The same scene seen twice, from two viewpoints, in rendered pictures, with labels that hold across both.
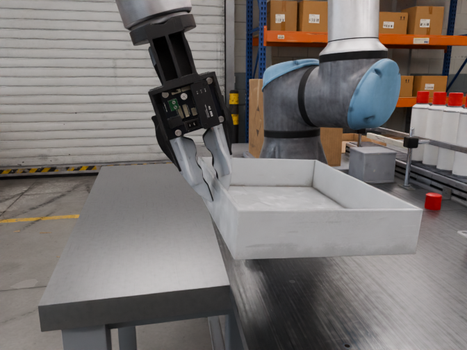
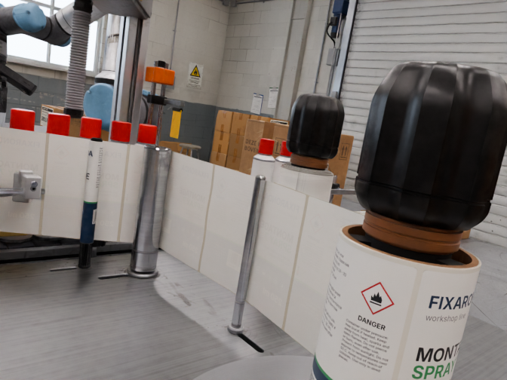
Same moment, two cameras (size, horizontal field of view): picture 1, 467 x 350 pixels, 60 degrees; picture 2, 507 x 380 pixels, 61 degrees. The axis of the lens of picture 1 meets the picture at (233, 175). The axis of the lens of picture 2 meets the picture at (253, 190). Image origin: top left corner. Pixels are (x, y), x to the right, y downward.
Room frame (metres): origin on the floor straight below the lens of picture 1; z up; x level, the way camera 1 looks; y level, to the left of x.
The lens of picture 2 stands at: (0.45, -1.41, 1.13)
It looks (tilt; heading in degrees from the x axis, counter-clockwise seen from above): 10 degrees down; 57
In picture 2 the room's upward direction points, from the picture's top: 9 degrees clockwise
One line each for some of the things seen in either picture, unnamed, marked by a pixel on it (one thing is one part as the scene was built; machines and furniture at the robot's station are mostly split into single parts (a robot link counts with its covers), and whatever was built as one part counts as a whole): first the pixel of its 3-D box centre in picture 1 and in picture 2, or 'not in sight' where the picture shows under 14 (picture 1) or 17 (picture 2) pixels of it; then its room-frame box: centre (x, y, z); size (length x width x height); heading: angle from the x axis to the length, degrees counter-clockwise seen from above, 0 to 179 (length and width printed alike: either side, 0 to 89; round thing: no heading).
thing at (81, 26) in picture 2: not in sight; (78, 59); (0.59, -0.54, 1.18); 0.04 x 0.04 x 0.21
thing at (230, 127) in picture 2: not in sight; (265, 164); (3.42, 3.01, 0.57); 1.20 x 0.85 x 1.14; 15
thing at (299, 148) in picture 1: (292, 151); not in sight; (0.84, -0.12, 0.97); 0.15 x 0.15 x 0.10
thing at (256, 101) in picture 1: (292, 119); (294, 165); (1.38, -0.20, 0.99); 0.30 x 0.24 x 0.27; 9
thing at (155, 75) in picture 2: not in sight; (158, 144); (0.75, -0.57, 1.05); 0.10 x 0.04 x 0.33; 99
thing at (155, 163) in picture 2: not in sight; (149, 211); (0.66, -0.83, 0.97); 0.05 x 0.05 x 0.19
